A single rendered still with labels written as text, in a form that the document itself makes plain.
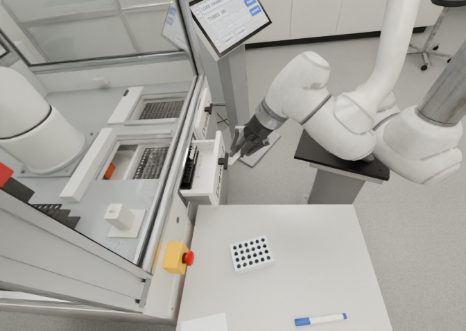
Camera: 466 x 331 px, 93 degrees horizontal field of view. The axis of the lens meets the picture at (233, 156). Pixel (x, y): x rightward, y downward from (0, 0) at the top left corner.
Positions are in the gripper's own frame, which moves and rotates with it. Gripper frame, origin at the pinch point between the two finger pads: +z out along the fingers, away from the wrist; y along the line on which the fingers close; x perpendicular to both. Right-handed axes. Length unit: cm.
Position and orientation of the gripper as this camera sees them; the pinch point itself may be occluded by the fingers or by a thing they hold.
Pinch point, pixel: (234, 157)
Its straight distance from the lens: 78.7
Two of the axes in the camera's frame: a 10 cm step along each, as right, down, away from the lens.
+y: -8.8, -3.4, -3.2
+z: -4.6, 5.4, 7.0
